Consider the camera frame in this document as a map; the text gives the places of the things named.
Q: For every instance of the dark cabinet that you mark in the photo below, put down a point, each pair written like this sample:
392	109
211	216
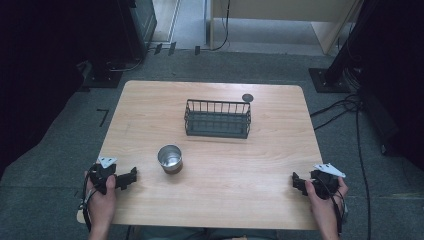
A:
140	23

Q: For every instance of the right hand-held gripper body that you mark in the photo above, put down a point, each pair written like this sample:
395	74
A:
325	181

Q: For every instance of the black tape strip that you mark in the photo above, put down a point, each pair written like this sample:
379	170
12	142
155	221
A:
158	49
197	50
172	48

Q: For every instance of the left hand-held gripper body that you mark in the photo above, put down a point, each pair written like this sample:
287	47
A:
100	176

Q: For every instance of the black stand with square base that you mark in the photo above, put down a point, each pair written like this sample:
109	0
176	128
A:
328	81
103	76

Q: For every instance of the light wooden desk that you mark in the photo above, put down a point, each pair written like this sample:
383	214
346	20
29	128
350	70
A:
283	10

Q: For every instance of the dark round disc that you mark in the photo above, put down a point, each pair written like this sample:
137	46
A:
247	97

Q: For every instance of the black curtain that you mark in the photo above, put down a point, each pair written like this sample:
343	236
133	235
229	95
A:
40	73
396	83

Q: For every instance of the person's left hand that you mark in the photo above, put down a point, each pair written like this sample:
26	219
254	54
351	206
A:
101	205

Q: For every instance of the metal cup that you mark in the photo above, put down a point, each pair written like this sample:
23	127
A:
170	159

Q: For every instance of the person's right hand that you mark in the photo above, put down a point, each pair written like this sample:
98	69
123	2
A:
321	208

